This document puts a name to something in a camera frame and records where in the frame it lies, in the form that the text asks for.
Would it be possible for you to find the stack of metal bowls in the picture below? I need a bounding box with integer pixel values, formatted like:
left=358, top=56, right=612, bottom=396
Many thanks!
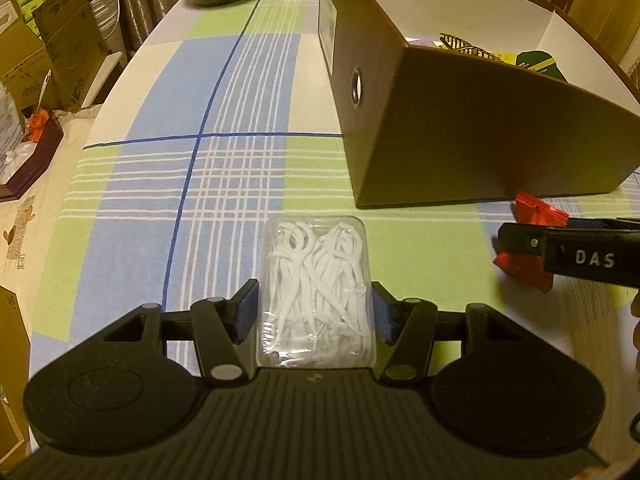
left=87, top=0, right=121, bottom=56

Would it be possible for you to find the orange handled screwdriver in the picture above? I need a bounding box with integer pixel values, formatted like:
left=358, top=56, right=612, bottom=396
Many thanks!
left=27, top=69, right=53, bottom=143

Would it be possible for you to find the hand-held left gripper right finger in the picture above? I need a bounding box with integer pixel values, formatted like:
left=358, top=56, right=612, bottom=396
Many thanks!
left=371, top=280, right=526, bottom=386

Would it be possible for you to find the silver foil bag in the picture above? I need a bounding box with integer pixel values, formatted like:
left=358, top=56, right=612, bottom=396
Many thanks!
left=0, top=85, right=26, bottom=181

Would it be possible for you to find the plaid cloth covered desktop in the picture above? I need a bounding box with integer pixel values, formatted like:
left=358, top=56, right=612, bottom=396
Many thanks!
left=30, top=0, right=640, bottom=456

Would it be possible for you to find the brown printed cardboard box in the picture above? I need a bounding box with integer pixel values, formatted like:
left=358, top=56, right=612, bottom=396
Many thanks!
left=35, top=0, right=113, bottom=111

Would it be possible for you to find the dark wooden tray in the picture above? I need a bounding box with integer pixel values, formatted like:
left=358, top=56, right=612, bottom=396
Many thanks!
left=0, top=115, right=65, bottom=203

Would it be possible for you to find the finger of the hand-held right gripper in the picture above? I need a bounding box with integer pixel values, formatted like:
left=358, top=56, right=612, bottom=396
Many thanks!
left=567, top=217, right=640, bottom=233
left=497, top=223, right=547, bottom=267

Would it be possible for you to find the green hang-tag card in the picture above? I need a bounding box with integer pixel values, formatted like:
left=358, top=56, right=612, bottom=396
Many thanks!
left=515, top=50, right=568, bottom=83

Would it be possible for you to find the clear floss pick box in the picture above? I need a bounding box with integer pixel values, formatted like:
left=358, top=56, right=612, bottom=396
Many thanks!
left=255, top=215, right=377, bottom=370

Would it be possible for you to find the open cardboard box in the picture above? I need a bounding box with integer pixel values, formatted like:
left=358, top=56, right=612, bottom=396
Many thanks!
left=0, top=285, right=33, bottom=456

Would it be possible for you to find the beige printed cloth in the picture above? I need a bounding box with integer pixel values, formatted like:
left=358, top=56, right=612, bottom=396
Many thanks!
left=0, top=105, right=131, bottom=341

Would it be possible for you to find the yellow curtain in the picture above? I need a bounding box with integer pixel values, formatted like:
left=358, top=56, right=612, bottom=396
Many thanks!
left=570, top=0, right=640, bottom=66

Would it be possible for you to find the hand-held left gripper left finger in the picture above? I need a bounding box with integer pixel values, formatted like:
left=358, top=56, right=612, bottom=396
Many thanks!
left=102, top=280, right=261, bottom=387

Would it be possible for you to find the plain cardboard box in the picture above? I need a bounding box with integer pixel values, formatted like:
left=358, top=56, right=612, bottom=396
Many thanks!
left=0, top=15, right=51, bottom=111

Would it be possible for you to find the red snack packet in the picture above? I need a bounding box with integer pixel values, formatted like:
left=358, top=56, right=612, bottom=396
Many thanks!
left=492, top=191, right=571, bottom=293

